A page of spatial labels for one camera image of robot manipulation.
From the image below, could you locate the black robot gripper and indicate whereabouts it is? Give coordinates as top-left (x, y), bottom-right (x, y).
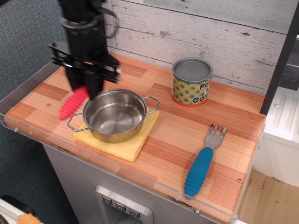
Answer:
top-left (47, 21), bottom-right (122, 99)

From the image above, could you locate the red handled metal spoon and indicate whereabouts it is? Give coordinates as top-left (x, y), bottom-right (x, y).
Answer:
top-left (59, 85), bottom-right (89, 120)

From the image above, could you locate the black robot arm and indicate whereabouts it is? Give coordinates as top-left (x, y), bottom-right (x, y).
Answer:
top-left (48, 0), bottom-right (120, 99)

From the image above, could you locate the stainless steel pot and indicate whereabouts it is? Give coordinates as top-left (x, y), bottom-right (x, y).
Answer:
top-left (67, 89), bottom-right (160, 143)

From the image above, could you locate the yellow folded cloth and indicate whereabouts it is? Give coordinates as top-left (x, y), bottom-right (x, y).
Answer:
top-left (73, 111), bottom-right (159, 162)

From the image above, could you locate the grey toy kitchen cabinet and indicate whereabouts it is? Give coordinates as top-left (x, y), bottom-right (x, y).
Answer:
top-left (44, 146), bottom-right (213, 224)

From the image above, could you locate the peas and carrots toy can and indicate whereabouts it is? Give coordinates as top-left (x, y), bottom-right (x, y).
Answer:
top-left (172, 57), bottom-right (213, 106)

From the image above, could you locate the silver dispenser button panel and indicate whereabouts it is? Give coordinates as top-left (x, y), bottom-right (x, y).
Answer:
top-left (95, 185), bottom-right (154, 224)

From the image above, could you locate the orange plush object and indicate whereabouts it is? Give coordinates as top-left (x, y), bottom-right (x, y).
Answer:
top-left (17, 213), bottom-right (41, 224)

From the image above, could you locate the dark grey left post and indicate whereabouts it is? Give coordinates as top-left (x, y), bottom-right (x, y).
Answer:
top-left (97, 0), bottom-right (110, 55)

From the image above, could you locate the dark grey post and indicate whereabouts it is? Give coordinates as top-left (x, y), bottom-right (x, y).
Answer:
top-left (97, 0), bottom-right (110, 55)
top-left (260, 3), bottom-right (299, 115)

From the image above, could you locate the blue handled metal fork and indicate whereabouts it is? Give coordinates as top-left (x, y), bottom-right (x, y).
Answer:
top-left (184, 124), bottom-right (226, 199)

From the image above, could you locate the clear acrylic guard rail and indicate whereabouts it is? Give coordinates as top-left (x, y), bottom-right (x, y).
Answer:
top-left (1, 55), bottom-right (265, 224)

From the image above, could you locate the dark grey right post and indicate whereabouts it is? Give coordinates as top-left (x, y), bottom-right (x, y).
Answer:
top-left (260, 3), bottom-right (299, 115)

